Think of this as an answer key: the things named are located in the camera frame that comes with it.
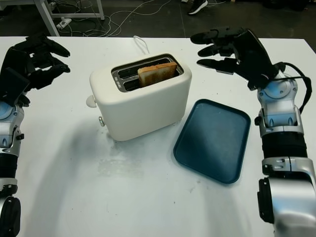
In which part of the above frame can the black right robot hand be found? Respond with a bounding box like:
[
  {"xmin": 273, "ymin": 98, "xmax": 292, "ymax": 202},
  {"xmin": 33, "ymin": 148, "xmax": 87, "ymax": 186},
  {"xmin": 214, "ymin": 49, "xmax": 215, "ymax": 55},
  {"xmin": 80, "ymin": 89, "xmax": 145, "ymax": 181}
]
[{"xmin": 190, "ymin": 27, "xmax": 281, "ymax": 91}]

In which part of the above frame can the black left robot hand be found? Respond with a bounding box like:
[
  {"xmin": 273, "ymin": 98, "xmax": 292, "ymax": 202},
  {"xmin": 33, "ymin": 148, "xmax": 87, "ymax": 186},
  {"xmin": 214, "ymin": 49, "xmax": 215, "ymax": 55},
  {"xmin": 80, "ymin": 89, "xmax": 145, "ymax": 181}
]
[{"xmin": 0, "ymin": 32, "xmax": 72, "ymax": 91}]

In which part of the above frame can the browned toast slice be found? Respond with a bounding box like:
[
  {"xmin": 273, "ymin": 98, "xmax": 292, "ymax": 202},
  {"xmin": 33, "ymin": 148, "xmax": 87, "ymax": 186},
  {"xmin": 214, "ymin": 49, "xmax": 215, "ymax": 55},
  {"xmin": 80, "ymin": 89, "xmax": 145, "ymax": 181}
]
[{"xmin": 137, "ymin": 61, "xmax": 178, "ymax": 88}]

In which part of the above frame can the cream two-slot toaster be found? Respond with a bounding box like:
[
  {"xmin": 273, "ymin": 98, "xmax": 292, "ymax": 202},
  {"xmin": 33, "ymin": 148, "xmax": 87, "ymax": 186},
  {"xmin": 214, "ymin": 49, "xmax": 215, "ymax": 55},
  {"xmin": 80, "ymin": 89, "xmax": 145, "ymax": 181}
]
[{"xmin": 85, "ymin": 52, "xmax": 193, "ymax": 142}]

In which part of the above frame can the white power strip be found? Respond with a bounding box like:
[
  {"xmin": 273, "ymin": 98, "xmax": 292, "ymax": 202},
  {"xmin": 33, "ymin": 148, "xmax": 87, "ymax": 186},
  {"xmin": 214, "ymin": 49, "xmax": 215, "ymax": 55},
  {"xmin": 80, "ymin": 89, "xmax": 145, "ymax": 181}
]
[{"xmin": 56, "ymin": 17, "xmax": 73, "ymax": 28}]

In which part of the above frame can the dark teal plastic tray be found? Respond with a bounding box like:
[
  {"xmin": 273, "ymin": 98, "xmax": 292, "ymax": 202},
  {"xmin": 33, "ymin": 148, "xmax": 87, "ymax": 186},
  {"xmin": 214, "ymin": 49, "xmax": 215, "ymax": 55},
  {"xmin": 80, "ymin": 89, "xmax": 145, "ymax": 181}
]
[{"xmin": 173, "ymin": 98, "xmax": 252, "ymax": 185}]

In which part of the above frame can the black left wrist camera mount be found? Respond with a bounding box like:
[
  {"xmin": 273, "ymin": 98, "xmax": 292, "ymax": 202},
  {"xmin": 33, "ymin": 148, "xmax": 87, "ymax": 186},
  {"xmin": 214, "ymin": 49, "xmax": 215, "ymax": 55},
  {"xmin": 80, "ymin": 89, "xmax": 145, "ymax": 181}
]
[{"xmin": 0, "ymin": 67, "xmax": 31, "ymax": 106}]

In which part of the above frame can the white metal table frame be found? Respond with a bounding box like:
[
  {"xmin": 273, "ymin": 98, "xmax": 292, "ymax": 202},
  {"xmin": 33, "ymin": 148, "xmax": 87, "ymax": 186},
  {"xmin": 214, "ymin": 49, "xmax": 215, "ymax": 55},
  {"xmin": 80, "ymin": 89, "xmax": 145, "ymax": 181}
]
[{"xmin": 34, "ymin": 0, "xmax": 106, "ymax": 37}]

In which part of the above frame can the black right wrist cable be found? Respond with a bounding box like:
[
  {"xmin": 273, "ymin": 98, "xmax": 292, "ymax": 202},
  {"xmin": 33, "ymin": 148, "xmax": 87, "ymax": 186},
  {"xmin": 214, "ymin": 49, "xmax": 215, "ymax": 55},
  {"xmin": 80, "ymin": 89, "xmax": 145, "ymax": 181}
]
[{"xmin": 274, "ymin": 62, "xmax": 312, "ymax": 116}]

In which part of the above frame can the white floor cable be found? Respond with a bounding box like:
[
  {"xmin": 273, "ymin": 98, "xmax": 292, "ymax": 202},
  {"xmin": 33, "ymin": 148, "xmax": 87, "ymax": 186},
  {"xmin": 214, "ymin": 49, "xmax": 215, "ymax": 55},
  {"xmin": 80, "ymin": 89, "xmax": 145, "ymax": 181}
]
[{"xmin": 69, "ymin": 0, "xmax": 149, "ymax": 38}]

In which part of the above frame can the white toaster power cord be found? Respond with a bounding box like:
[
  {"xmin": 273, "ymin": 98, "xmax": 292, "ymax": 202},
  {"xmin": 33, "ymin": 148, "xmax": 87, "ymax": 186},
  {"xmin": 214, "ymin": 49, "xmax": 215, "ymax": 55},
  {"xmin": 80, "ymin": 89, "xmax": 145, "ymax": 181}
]
[{"xmin": 133, "ymin": 35, "xmax": 150, "ymax": 55}]

